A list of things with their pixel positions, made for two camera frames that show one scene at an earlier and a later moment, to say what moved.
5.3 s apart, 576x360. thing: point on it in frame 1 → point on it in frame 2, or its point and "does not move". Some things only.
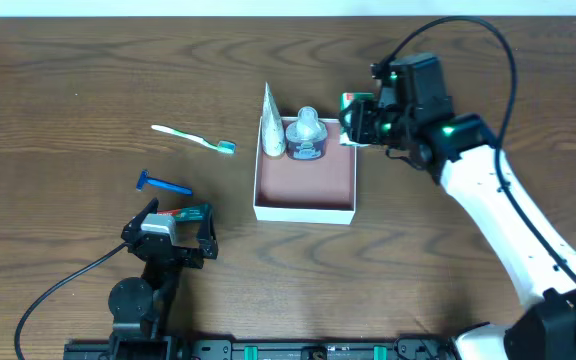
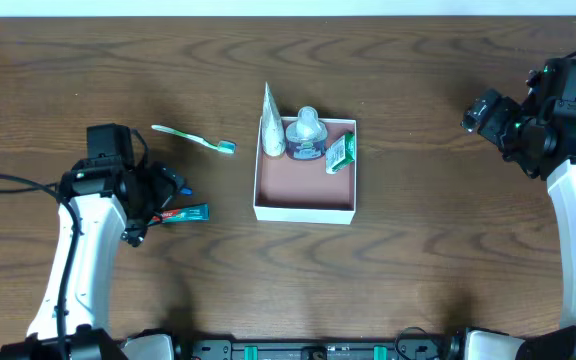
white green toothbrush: x=225 y=146 does not move
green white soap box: x=346 y=101 → x=340 y=153
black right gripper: x=363 y=122 → x=484 y=118
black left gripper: x=177 y=255 → x=144 y=220
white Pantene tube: x=273 y=134 does not move
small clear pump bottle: x=306 y=138 does not move
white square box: x=320 y=191 does not move
